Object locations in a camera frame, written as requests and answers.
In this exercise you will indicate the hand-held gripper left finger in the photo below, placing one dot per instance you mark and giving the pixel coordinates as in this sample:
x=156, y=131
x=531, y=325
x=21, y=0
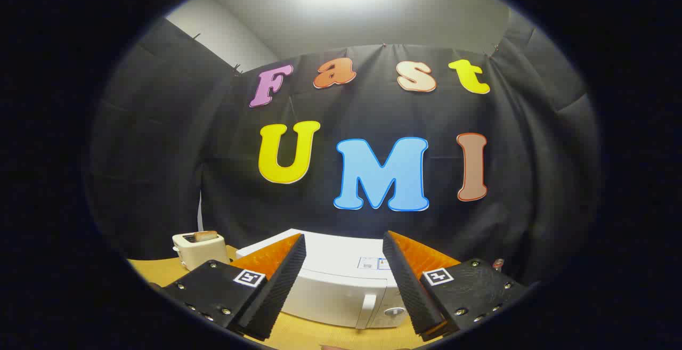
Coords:
x=277, y=291

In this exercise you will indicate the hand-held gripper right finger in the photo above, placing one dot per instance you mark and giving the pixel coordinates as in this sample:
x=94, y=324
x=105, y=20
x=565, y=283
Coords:
x=413, y=291

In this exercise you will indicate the white microwave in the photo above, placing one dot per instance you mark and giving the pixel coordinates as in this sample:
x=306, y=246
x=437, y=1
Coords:
x=341, y=286

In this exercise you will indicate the white toaster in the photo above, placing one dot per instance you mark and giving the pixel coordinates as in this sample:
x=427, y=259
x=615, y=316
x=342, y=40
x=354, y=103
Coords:
x=205, y=253

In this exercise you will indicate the toast slice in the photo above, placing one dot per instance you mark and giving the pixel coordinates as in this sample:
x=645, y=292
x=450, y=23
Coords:
x=205, y=236

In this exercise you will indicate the black backdrop cloth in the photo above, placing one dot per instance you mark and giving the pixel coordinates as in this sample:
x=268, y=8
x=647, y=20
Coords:
x=373, y=115

